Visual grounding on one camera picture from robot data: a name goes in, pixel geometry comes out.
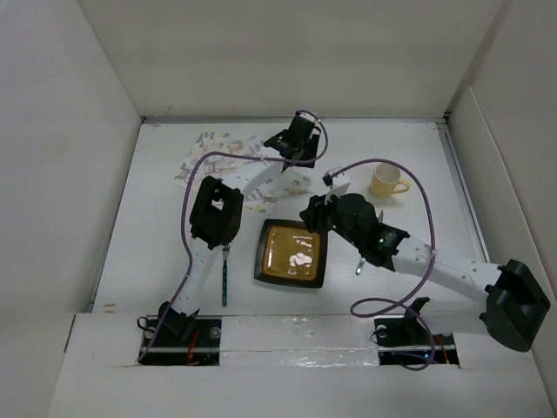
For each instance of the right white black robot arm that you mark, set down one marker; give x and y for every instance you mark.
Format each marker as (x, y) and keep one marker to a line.
(508, 302)

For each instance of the square black brown plate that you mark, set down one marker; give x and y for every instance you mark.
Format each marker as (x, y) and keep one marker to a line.
(289, 255)

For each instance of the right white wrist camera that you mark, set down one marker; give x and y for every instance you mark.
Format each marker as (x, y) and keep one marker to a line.
(337, 184)

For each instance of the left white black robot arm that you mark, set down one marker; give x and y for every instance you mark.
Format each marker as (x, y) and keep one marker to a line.
(213, 220)

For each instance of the yellow ceramic mug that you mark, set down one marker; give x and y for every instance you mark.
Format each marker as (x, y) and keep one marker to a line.
(386, 181)

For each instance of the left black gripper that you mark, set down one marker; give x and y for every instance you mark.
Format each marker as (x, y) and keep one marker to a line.
(308, 148)

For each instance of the fork with teal handle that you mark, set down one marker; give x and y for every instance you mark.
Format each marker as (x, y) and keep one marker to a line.
(225, 256)

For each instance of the silver table knife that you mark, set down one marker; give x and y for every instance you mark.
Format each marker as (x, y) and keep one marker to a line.
(360, 266)

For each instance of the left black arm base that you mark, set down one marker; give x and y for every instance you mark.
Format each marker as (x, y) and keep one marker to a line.
(181, 340)

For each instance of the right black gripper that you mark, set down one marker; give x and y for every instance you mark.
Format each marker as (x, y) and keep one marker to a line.
(317, 207)

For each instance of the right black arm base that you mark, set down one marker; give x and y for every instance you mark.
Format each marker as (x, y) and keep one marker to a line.
(402, 340)

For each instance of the floral patterned cloth napkin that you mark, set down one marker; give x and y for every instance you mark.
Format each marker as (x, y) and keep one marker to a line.
(293, 182)

